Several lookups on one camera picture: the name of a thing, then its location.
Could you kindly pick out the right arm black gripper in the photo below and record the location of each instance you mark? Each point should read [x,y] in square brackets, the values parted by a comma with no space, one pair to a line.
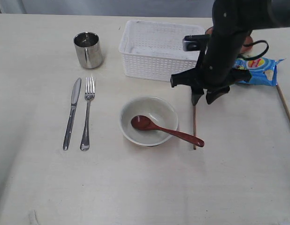
[217,81]

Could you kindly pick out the wooden chopstick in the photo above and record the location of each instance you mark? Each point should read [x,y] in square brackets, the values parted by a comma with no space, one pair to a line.
[282,98]
[194,124]

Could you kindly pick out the speckled ceramic bowl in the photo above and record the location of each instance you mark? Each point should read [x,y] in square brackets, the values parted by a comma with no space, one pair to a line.
[158,110]

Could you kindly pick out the blue chips bag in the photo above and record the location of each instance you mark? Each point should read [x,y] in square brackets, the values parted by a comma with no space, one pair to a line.
[262,70]

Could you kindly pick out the dark red wooden spoon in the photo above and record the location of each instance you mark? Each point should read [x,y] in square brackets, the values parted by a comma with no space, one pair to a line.
[144,123]

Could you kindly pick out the brown wooden plate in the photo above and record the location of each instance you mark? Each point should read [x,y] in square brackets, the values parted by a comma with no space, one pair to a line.
[244,48]

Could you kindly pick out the stainless steel cup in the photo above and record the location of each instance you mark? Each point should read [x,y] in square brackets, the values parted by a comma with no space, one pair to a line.
[88,50]

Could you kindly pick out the silver table knife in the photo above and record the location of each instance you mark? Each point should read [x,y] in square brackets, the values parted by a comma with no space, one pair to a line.
[74,101]

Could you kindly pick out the silver metal fork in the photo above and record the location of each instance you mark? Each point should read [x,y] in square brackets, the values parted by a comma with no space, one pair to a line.
[89,95]

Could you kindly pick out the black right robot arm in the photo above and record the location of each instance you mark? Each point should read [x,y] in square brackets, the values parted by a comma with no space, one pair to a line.
[233,22]

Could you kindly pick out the white perforated plastic basket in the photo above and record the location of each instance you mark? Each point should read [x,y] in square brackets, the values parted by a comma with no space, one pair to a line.
[154,51]

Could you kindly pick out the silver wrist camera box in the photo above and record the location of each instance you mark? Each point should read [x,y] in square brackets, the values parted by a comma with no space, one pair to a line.
[195,42]

